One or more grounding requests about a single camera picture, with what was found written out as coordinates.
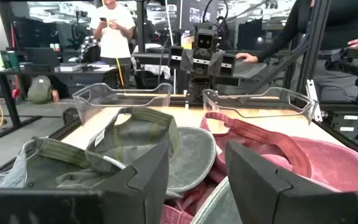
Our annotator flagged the black electronics box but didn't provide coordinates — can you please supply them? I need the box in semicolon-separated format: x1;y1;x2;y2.
321;110;358;144

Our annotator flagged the olive green backpack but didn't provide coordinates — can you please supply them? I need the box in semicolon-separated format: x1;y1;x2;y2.
27;75;53;104

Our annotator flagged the dark computer monitor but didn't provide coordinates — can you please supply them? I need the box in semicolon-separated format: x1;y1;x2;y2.
23;47;60;67

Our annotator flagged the black vertical pole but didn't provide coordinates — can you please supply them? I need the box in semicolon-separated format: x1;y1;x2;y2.
135;0;146;54

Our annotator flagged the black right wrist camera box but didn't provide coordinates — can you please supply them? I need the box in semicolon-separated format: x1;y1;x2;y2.
194;27;219;50

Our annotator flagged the bottle with yellow label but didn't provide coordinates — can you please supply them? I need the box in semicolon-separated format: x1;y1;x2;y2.
180;30;194;50

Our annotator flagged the green cup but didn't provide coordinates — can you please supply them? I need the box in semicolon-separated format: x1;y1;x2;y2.
7;50;21;71

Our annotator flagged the dark red baseball cap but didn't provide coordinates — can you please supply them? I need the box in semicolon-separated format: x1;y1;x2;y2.
199;111;358;193
160;175;213;224

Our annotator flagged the dark green baseball cap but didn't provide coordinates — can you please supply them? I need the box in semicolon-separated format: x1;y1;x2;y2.
0;136;244;224
85;106;217;200

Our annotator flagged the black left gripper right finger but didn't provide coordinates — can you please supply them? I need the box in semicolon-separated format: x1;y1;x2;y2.
224;141;358;224

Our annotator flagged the white book stack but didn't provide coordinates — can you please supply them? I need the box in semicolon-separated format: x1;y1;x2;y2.
59;63;83;72

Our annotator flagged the clear plastic bin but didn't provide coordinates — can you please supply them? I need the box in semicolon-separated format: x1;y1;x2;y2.
72;82;173;125
202;86;319;125

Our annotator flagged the white metal bracket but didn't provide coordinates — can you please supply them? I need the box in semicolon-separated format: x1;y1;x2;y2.
305;79;323;123

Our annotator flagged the person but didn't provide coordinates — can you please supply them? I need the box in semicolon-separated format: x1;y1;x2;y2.
88;0;136;90
235;0;358;103

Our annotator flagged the plaid cloth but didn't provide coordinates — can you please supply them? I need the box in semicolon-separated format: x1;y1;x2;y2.
78;35;102;63

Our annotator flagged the black caster wheel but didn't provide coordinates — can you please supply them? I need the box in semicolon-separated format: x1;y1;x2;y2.
62;108;80;125

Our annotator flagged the black desk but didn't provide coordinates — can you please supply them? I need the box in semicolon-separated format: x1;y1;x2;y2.
0;63;119;142

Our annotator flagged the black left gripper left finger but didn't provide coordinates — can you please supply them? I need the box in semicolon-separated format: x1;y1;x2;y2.
0;141;171;224

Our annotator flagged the black computer monitor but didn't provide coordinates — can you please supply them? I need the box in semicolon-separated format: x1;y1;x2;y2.
178;0;220;32

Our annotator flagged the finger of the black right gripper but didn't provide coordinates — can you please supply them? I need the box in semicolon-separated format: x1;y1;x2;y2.
180;49;195;73
208;51;225;77

